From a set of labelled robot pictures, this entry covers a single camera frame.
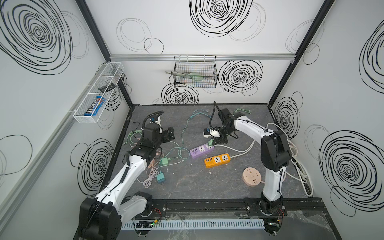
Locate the round pink power socket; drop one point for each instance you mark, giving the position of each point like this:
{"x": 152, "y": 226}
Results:
{"x": 251, "y": 177}

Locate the white wire wall shelf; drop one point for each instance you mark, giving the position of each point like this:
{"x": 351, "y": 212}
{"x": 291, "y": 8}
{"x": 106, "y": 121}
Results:
{"x": 107, "y": 73}

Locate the black remote control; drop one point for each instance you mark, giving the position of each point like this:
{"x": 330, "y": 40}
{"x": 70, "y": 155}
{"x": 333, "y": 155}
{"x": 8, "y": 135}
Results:
{"x": 107, "y": 88}

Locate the purple power strip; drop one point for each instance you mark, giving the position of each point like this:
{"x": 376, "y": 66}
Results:
{"x": 201, "y": 150}

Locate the light green charger adapter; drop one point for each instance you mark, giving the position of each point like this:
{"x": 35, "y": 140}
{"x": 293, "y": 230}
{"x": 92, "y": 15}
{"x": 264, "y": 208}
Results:
{"x": 211, "y": 143}

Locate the orange power strip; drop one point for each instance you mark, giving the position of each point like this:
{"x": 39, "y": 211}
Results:
{"x": 217, "y": 161}

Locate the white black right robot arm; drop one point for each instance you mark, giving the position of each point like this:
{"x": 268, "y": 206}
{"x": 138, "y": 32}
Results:
{"x": 275, "y": 152}

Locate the green tongs in basket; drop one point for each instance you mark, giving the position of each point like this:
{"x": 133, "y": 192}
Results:
{"x": 186, "y": 77}

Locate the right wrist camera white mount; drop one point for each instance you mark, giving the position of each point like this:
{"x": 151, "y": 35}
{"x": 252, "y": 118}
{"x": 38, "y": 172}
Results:
{"x": 208, "y": 132}

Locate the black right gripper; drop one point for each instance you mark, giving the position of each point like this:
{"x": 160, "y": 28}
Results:
{"x": 219, "y": 137}

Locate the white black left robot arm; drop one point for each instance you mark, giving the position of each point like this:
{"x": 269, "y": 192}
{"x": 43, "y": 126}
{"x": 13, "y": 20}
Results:
{"x": 102, "y": 217}

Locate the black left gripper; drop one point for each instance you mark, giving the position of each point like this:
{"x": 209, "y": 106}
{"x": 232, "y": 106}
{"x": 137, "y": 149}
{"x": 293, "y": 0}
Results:
{"x": 169, "y": 134}

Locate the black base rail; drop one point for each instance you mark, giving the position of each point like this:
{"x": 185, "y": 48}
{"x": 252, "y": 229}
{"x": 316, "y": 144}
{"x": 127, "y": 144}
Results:
{"x": 247, "y": 206}

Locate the blue candy packet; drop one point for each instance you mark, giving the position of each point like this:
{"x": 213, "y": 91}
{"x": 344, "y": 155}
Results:
{"x": 95, "y": 106}

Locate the left black corrugated conduit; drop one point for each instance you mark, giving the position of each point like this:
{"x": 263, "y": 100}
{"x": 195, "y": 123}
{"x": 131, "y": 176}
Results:
{"x": 154, "y": 117}

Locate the black wire wall basket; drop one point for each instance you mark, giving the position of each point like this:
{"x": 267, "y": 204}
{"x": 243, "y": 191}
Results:
{"x": 198, "y": 71}

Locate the white slotted cable duct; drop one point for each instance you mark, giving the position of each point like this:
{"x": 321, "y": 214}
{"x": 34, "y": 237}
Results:
{"x": 215, "y": 224}

